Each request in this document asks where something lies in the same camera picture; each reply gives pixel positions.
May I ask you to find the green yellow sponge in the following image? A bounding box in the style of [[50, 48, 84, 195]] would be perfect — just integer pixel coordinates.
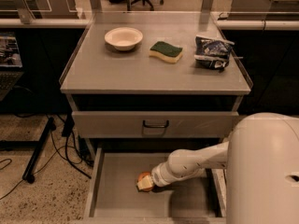
[[149, 41, 183, 63]]

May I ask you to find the black floor cables left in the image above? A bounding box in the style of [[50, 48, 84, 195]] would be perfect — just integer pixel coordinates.
[[0, 114, 94, 201]]

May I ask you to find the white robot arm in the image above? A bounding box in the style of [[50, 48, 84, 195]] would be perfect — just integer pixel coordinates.
[[136, 113, 299, 224]]

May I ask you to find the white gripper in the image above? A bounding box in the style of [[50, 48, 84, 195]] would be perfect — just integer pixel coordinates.
[[137, 162, 175, 190]]

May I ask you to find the black drawer handle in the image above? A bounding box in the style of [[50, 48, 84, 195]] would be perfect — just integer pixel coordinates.
[[142, 120, 169, 129]]

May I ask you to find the open middle drawer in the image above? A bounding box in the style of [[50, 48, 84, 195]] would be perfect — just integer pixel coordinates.
[[74, 148, 226, 224]]

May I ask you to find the grey cabinet with counter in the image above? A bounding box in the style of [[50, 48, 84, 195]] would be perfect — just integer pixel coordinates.
[[61, 12, 252, 149]]

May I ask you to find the white bowl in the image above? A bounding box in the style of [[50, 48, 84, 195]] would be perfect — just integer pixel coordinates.
[[105, 27, 143, 51]]

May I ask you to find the orange fruit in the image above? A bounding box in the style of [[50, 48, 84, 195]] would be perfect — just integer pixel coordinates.
[[137, 172, 151, 191]]

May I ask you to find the closed top drawer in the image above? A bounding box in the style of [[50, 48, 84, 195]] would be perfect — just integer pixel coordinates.
[[72, 111, 239, 138]]

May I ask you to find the laptop keyboard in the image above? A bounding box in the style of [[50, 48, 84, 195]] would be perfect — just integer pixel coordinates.
[[0, 71, 23, 101]]

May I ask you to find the blue chip bag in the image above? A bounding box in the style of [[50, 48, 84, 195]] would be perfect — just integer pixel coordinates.
[[194, 35, 235, 70]]

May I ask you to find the black desk leg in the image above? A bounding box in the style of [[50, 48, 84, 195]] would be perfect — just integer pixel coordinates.
[[0, 118, 56, 184]]

